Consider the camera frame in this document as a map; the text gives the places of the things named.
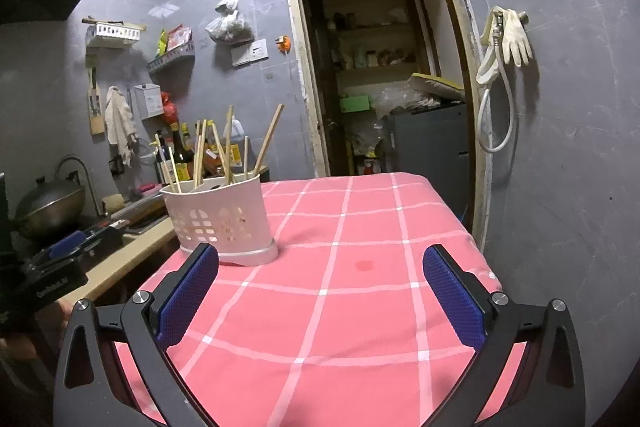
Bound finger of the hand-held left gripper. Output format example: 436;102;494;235
32;229;88;264

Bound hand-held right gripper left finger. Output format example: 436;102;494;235
54;243;221;427

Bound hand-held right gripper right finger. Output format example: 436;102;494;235
422;244;586;427

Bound white plastic utensil holder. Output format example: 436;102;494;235
159;174;279;267

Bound group of wooden chopsticks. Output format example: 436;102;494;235
154;103;285;195

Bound person's left hand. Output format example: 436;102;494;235
0;299;70;360

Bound dark wok with lid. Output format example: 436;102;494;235
14;177;86;240

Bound beige kitchen counter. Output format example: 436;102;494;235
75;207;177;308

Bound curved grey faucet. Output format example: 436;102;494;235
54;155;101;218

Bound pink checked tablecloth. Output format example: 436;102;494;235
112;172;531;427

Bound dark soy sauce bottle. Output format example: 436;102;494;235
155;132;173;185

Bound hanging white towel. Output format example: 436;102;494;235
103;86;138;168

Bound hanging wooden board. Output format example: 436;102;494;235
87;67;106;136

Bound dark bottle yellow label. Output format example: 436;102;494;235
170;123;196;182

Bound grey cabinet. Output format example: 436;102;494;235
387;103;471;218

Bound large cooking oil jug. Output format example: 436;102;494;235
222;119;249;172

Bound red plastic bag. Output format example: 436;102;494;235
160;92;178;124

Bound crumpled clear plastic bag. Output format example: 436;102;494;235
372;87;441;118

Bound yellow woven sack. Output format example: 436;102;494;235
406;73;466;102

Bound green box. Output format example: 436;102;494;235
340;96;372;114

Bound seasoning packets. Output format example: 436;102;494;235
154;25;193;58

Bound white rubber glove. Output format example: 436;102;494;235
501;9;533;68

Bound hanging clear plastic bag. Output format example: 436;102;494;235
206;0;253;42

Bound wooden storage shelf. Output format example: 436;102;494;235
320;0;421;98

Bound white wall box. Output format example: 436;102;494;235
134;83;163;120

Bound white hose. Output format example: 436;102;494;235
477;14;516;154

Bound grey wall shelf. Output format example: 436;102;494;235
147;42;195;74

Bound white wall rack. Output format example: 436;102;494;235
82;18;147;48

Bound white wall switch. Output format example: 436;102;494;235
231;39;269;66

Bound wooden door frame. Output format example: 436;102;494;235
276;0;493;253

